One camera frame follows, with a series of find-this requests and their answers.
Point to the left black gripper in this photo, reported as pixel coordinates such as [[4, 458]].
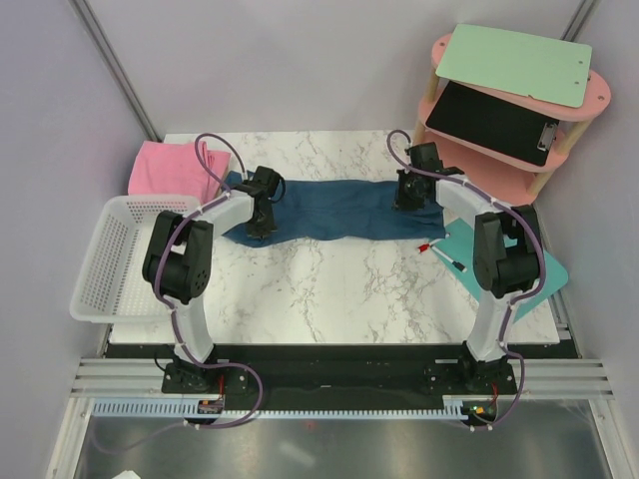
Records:
[[264, 231]]

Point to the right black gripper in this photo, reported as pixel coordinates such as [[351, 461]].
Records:
[[400, 202]]

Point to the blue t shirt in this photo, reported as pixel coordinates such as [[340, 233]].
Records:
[[334, 210]]

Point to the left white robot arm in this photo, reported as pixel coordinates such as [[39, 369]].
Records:
[[178, 261]]

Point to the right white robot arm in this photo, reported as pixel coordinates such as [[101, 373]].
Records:
[[507, 256]]

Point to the teal cutting board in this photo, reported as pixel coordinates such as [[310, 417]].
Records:
[[458, 244]]

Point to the black cap marker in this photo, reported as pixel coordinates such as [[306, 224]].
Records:
[[455, 263]]

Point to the pink folded t shirt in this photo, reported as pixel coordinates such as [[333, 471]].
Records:
[[169, 169]]

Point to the pink three tier shelf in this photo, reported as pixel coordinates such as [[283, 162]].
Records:
[[504, 177]]

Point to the black clipboard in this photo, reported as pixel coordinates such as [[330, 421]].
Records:
[[493, 124]]

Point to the white plastic basket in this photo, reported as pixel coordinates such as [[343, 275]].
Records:
[[110, 287]]

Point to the green clipboard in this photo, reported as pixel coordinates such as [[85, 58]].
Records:
[[541, 68]]

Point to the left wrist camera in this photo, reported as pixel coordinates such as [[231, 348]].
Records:
[[267, 179]]

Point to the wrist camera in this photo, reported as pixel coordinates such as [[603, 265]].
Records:
[[425, 157], [267, 179]]

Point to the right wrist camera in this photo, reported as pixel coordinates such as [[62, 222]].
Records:
[[425, 157]]

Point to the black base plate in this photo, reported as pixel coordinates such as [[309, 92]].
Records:
[[432, 369]]

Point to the white cable duct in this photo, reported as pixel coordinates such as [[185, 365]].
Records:
[[192, 408]]

